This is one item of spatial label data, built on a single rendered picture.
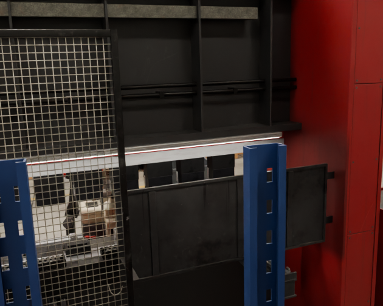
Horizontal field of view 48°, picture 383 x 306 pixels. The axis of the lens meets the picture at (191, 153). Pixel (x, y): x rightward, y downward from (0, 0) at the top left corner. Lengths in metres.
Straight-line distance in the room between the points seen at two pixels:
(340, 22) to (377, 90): 0.40
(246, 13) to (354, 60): 0.61
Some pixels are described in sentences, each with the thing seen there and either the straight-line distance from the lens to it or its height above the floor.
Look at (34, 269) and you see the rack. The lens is 0.65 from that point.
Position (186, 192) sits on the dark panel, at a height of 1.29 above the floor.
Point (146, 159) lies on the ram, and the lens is 2.39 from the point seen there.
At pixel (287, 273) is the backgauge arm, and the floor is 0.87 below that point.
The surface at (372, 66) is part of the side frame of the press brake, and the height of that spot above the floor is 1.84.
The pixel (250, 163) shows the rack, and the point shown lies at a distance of 0.61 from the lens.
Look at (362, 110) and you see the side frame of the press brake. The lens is 2.35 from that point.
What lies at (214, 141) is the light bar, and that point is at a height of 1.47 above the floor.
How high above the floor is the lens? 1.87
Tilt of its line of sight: 12 degrees down
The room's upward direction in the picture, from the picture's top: 2 degrees counter-clockwise
